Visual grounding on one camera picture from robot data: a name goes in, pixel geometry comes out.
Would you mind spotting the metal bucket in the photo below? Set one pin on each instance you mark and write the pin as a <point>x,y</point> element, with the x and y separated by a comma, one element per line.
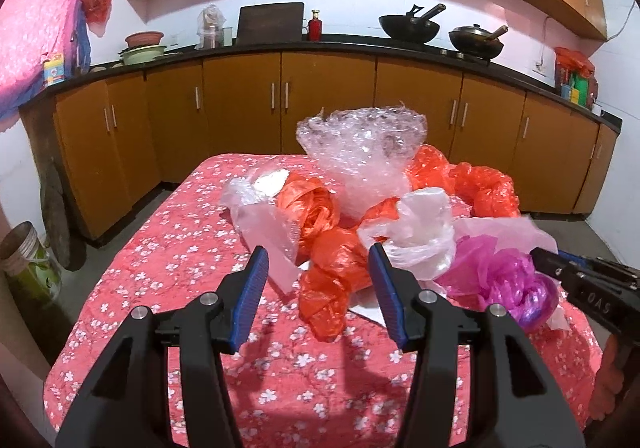
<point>25,263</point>

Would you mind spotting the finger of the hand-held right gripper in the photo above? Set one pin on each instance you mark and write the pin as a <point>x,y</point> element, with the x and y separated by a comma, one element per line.
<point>600,267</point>
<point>547,265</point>

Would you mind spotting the magenta plastic bag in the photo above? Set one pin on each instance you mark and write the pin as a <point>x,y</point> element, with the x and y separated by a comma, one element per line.
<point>500,278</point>

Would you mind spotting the round orange plastic bag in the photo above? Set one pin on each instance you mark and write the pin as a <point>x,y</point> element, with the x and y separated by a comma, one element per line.
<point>305,208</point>

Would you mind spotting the brown plastic basin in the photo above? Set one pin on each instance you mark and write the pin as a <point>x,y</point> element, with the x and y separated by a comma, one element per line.
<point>144,39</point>

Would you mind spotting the black wok with lid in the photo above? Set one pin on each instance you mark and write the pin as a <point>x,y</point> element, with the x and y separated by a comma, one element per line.
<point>475,42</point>

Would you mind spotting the person's right hand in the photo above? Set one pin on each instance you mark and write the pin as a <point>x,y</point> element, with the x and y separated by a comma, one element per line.
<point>606,378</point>

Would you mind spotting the long orange plastic bag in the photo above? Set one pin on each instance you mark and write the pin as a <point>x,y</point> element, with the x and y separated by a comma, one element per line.
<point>325,288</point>

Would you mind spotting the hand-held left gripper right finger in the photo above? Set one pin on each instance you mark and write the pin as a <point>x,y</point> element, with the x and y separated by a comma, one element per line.
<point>387,298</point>

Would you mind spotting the clear bubble wrap bag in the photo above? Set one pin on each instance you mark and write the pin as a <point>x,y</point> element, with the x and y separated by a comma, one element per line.
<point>360,153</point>

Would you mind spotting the red hanging plastic bag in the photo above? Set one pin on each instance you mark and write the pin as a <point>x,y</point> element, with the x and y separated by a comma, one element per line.
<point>97,3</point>

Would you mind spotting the red floral tablecloth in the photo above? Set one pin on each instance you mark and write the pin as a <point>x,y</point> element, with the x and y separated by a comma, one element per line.
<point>175,253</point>

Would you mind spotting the white plastic bag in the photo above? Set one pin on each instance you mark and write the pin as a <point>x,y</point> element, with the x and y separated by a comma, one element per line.
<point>425,228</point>

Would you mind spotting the dark round wooden board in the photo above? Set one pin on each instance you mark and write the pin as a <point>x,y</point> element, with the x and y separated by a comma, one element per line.
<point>62,218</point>

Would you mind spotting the small orange plastic bag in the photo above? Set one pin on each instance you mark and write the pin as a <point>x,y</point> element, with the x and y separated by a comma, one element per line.
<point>430,168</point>

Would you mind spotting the dark cutting board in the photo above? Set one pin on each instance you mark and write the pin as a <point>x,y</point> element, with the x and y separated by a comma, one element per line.
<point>270,23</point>

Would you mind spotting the stacked bowls on counter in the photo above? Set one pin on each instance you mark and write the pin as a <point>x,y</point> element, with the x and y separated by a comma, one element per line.
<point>142,56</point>

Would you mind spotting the clear plastic bag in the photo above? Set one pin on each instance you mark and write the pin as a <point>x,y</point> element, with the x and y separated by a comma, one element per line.
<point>260,228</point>

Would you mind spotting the wooden base cabinets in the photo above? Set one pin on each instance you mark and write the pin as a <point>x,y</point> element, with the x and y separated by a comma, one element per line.
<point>240,103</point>

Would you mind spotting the wide orange plastic bag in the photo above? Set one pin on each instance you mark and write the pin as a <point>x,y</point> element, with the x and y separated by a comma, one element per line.
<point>485,193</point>

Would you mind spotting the pink curtain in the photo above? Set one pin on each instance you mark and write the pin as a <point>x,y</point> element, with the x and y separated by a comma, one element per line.
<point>40,18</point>

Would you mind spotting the red bag with packets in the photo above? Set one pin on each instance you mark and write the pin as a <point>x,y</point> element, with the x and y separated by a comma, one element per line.
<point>575,70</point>

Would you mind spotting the colourful small box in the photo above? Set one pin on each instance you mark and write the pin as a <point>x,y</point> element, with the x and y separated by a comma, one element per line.
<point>53,72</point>

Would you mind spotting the jar in plastic bag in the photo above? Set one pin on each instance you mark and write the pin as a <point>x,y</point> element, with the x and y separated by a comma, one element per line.
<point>210,30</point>

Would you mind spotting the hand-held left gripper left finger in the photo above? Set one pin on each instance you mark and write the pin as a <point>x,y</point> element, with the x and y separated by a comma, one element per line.
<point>250,298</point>

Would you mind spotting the red bottle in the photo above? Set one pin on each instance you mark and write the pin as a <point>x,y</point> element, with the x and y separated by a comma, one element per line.
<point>314,28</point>

